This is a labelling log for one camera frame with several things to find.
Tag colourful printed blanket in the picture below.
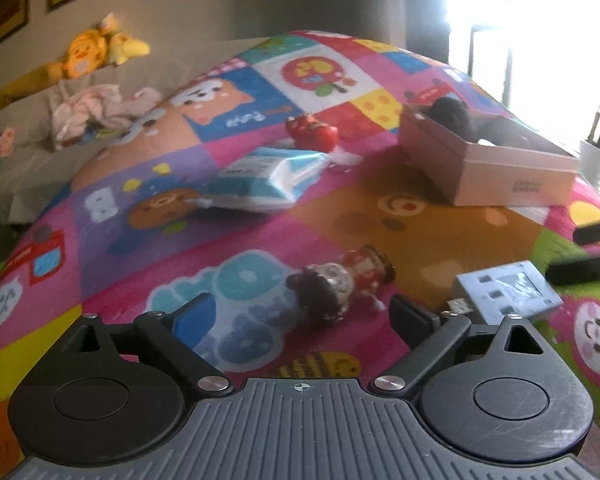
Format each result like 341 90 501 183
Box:
0 30 600 480

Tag mustard yellow pillow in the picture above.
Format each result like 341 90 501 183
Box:
0 60 66 116

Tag black cat plush toy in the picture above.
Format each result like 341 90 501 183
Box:
427 96 563 155

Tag potted plant in white pot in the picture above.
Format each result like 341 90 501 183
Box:
577 35 600 196

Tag pink cardboard box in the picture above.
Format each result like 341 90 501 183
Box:
397 95 581 207

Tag orange tiger plush toy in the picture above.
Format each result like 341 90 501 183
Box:
50 30 113 81

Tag dark curtain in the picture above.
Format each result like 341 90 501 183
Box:
402 0 451 66

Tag pink crumpled clothes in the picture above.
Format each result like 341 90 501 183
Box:
47 84 161 151

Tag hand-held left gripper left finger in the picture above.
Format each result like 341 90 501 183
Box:
55 292 233 396

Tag grey bed sheet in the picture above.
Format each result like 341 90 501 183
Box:
0 37 276 226

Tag blue wet wipes packet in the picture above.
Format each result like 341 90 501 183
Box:
187 146 331 216

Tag doll figurine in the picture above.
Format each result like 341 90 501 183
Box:
286 244 397 325

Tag red monster toy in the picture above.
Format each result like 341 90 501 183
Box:
285 114 340 153

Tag yellow plush toy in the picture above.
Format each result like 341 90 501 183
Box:
107 34 151 66

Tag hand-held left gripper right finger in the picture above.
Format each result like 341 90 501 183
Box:
372 294 561 401

